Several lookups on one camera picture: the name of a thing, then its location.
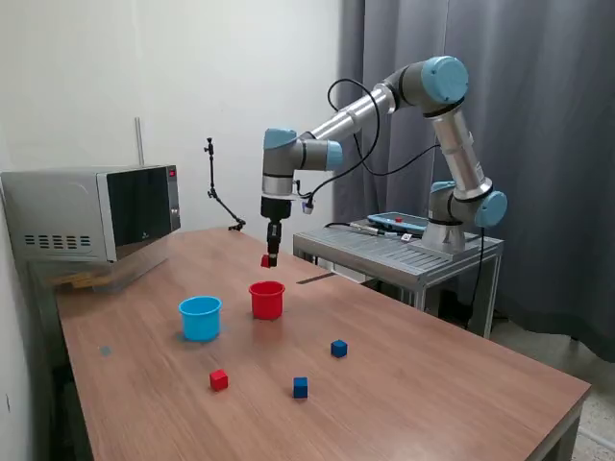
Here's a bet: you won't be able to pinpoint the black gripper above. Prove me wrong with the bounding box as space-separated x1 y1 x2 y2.
259 195 293 268

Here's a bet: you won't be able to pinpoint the red plastic cup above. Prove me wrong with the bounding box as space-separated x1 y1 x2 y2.
248 280 287 322

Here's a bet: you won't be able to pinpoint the blue plastic cup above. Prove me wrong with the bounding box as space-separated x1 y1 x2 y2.
178 295 224 344

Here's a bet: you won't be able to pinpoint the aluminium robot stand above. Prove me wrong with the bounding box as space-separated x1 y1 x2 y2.
292 218 505 340

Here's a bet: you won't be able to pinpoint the blue-edged teach pendant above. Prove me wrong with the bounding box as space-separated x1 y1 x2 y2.
366 210 430 232

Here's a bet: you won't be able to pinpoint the wooden blocks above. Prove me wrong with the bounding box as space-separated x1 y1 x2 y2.
50 272 114 290

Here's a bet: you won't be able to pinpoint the silver microwave oven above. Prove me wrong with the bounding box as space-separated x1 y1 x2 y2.
0 164 183 265

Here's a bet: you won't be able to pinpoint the grey curtain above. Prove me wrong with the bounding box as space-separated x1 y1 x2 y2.
334 0 615 364

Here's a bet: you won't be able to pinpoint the grey table leg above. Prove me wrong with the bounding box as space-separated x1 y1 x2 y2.
540 391 591 461

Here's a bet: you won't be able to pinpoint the black cable with silver connector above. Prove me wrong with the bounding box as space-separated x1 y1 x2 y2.
323 220 409 240

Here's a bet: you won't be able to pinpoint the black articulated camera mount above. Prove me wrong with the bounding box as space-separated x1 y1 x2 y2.
202 136 247 233

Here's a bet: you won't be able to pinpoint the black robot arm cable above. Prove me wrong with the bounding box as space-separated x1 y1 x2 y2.
307 79 443 206

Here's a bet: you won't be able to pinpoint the white wall pipe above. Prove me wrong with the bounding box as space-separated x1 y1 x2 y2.
134 116 146 167

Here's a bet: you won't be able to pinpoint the black power cable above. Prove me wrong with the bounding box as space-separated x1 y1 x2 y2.
468 225 487 332

